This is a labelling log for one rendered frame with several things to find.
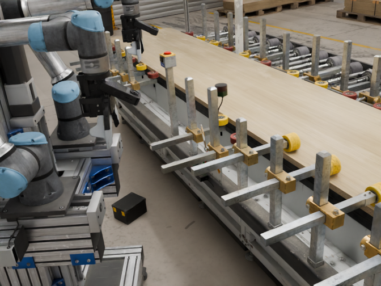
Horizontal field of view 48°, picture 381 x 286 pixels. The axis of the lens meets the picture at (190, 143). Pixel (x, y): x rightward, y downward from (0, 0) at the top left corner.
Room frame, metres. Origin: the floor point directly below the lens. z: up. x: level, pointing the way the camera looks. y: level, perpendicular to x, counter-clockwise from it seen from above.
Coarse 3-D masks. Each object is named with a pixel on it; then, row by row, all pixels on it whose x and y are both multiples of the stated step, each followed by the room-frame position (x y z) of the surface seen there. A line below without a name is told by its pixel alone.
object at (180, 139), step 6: (222, 126) 2.14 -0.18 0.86; (204, 132) 2.09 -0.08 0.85; (168, 138) 2.04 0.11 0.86; (174, 138) 2.03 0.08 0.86; (180, 138) 2.03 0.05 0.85; (186, 138) 2.05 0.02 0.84; (192, 138) 2.06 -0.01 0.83; (150, 144) 1.99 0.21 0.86; (156, 144) 1.98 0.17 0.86; (162, 144) 1.99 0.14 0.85; (168, 144) 2.01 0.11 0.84; (174, 144) 2.02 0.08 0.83
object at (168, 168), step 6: (228, 150) 1.86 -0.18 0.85; (198, 156) 1.81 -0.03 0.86; (204, 156) 1.81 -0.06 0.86; (210, 156) 1.82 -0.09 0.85; (216, 156) 1.84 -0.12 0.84; (174, 162) 1.77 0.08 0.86; (180, 162) 1.77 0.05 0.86; (186, 162) 1.77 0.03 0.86; (192, 162) 1.78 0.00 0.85; (198, 162) 1.80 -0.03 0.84; (162, 168) 1.73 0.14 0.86; (168, 168) 1.73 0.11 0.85; (174, 168) 1.75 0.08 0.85; (180, 168) 1.76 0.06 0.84
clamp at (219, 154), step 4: (208, 144) 1.92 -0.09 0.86; (212, 148) 1.87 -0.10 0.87; (216, 148) 1.86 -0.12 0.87; (220, 148) 1.86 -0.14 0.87; (224, 148) 1.85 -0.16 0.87; (216, 152) 1.84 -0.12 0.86; (220, 152) 1.82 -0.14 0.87; (224, 152) 1.81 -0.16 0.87; (220, 156) 1.81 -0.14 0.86; (224, 156) 1.81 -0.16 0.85
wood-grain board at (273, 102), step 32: (160, 32) 4.42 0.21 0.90; (192, 64) 3.21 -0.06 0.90; (224, 64) 3.14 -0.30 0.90; (256, 64) 3.08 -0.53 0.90; (224, 96) 2.47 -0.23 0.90; (256, 96) 2.43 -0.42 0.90; (288, 96) 2.38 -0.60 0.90; (320, 96) 2.34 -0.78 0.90; (256, 128) 1.98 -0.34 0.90; (288, 128) 1.95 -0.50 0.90; (320, 128) 1.92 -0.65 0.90; (352, 128) 1.89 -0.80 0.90; (288, 160) 1.67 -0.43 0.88; (352, 160) 1.59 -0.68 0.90; (352, 192) 1.35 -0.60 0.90
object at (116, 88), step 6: (102, 84) 1.10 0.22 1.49; (108, 84) 1.11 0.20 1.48; (114, 84) 1.12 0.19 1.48; (120, 84) 1.14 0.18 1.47; (102, 90) 1.10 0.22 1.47; (108, 90) 1.10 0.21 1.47; (114, 90) 1.10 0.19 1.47; (120, 90) 1.10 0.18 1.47; (126, 90) 1.12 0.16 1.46; (132, 90) 1.13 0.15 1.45; (120, 96) 1.10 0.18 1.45; (126, 96) 1.10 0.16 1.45; (132, 96) 1.10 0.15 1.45; (138, 96) 1.11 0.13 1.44; (132, 102) 1.10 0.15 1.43
